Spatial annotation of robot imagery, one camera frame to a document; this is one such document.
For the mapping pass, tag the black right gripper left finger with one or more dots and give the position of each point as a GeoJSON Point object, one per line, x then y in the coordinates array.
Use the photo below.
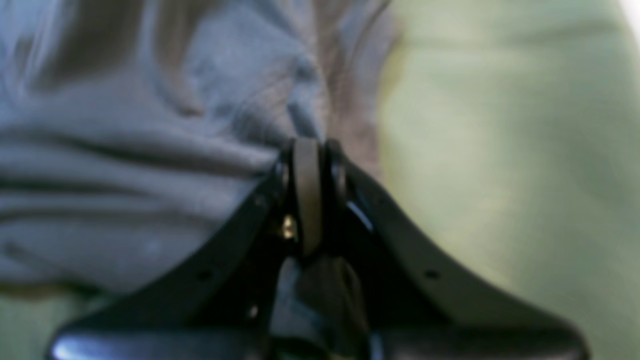
{"type": "Point", "coordinates": [217, 304]}

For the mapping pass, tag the grey t-shirt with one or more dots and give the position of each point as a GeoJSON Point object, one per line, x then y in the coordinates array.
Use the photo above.
{"type": "Point", "coordinates": [131, 129]}

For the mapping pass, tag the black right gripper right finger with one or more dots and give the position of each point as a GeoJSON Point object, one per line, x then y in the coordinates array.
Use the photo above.
{"type": "Point", "coordinates": [420, 303]}

